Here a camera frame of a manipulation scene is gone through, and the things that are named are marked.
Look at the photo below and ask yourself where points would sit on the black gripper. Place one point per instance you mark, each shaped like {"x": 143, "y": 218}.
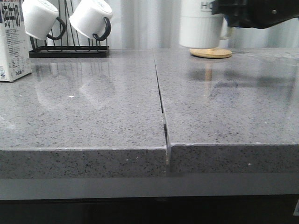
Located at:
{"x": 258, "y": 14}

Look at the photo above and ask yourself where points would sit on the white HOME mug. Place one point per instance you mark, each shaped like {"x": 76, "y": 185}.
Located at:
{"x": 199, "y": 28}

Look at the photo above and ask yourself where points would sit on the white milk carton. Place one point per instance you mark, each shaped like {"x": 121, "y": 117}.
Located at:
{"x": 14, "y": 56}

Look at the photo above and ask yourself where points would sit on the wooden mug tree stand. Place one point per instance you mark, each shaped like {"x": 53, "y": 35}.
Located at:
{"x": 215, "y": 53}

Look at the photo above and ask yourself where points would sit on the white mug black handle right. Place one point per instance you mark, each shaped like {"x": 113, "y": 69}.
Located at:
{"x": 92, "y": 18}

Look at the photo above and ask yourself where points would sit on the white mug black handle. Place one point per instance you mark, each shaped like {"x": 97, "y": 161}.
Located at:
{"x": 39, "y": 18}
{"x": 92, "y": 18}

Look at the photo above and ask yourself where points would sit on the black wire mug rack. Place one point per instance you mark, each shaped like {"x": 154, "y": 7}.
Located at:
{"x": 72, "y": 44}

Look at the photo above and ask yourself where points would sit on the white mug black handle left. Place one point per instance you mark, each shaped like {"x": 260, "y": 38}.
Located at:
{"x": 39, "y": 18}

